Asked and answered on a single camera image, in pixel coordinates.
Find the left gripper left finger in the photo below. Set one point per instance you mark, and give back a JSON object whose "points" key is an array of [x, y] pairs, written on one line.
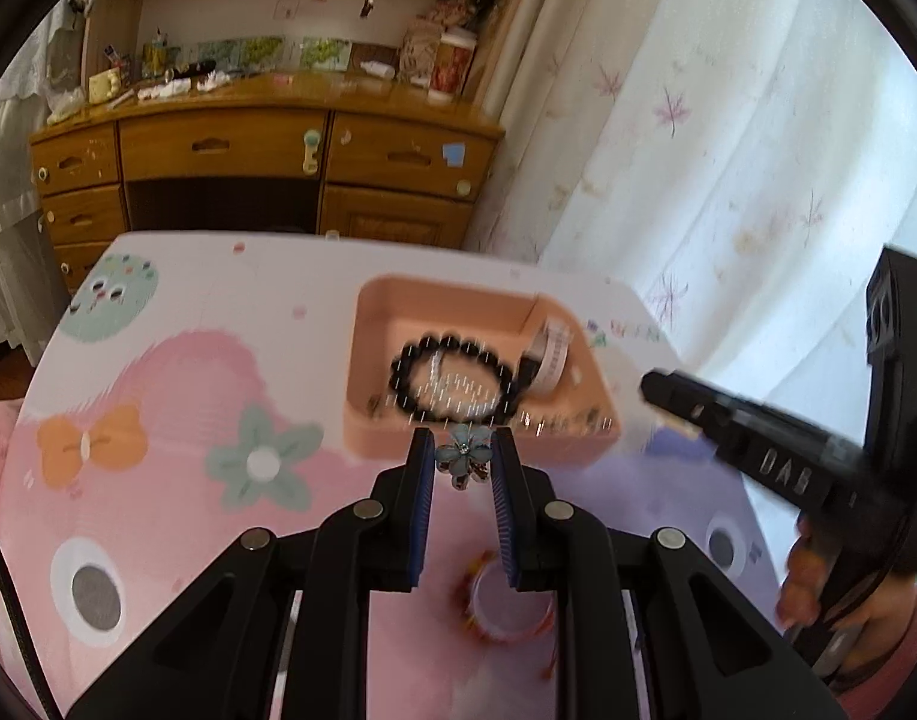
{"points": [[278, 626]]}

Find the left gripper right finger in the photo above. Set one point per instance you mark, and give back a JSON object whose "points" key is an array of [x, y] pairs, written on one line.
{"points": [[646, 626]]}

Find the blue flower hair clip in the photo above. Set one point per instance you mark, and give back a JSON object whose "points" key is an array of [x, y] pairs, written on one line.
{"points": [[466, 455]]}

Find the right hand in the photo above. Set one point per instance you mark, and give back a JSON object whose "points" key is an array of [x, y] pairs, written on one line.
{"points": [[883, 619]]}

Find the pink plastic tray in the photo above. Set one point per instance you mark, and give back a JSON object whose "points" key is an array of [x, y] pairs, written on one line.
{"points": [[433, 354]]}

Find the white lace bed cover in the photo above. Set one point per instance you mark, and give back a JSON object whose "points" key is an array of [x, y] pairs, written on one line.
{"points": [[32, 293]]}

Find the white floral curtain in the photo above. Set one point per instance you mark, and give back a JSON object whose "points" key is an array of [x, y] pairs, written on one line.
{"points": [[740, 164]]}

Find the wooden desk with drawers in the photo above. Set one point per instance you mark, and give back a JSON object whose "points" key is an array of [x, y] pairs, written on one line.
{"points": [[317, 154]]}

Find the red patterned cup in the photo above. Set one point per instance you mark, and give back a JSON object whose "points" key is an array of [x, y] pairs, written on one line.
{"points": [[453, 57]]}

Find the wooden wall shelf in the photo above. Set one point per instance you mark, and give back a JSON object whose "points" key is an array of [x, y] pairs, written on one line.
{"points": [[271, 30]]}

